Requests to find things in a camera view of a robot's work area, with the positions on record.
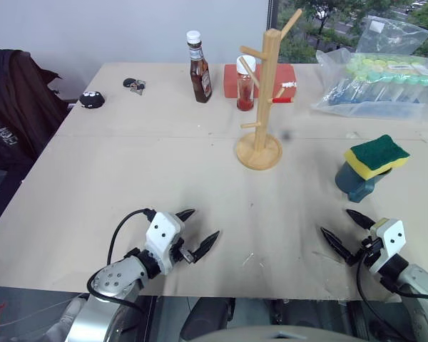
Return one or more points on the brown ketchup bottle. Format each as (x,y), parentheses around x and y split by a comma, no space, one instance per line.
(200,76)

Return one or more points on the black plush toy with eyes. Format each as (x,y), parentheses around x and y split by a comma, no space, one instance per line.
(91,99)

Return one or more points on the wooden mug tree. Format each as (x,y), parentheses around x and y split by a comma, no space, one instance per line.
(265,107)

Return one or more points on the dark jacket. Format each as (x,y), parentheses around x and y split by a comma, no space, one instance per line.
(18,117)

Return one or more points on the plastic bag of coloured cups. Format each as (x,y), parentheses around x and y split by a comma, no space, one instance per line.
(381,89)

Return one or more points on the empty clear zip bag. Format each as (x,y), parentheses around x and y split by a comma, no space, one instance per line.
(392,37)

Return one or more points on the red box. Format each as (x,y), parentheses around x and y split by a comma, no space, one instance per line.
(281,76)

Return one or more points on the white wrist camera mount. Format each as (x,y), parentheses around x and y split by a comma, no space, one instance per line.
(162,235)
(390,238)

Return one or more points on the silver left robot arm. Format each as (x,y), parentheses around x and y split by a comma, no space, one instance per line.
(116,279)

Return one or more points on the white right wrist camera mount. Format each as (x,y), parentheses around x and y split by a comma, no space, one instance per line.
(390,238)

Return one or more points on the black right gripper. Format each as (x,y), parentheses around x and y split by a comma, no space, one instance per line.
(369,251)

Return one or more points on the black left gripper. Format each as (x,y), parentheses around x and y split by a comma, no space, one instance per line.
(180,251)

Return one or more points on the red spice jar white lid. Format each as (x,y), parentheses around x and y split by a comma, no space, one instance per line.
(245,90)

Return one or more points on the teal cup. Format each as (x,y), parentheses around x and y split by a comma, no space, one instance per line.
(356,185)

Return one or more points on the yellow green sponge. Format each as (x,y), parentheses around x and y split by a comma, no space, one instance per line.
(376,153)

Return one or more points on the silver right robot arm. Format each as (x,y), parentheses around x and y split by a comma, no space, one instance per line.
(419,285)

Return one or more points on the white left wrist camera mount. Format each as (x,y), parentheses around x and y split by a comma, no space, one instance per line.
(162,235)

